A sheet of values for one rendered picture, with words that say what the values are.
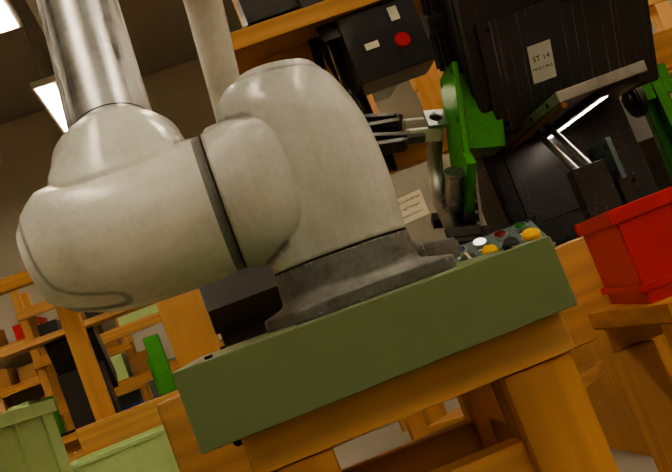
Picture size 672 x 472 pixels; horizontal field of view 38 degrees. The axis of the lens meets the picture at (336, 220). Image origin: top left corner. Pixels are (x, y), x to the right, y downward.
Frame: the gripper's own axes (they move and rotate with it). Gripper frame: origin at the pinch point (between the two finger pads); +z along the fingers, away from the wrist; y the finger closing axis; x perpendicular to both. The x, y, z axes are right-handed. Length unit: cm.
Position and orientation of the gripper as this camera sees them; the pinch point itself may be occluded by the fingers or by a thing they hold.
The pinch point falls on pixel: (423, 129)
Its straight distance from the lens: 182.8
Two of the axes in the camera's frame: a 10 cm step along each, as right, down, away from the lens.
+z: 9.9, -1.0, 0.9
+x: 0.2, 8.0, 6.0
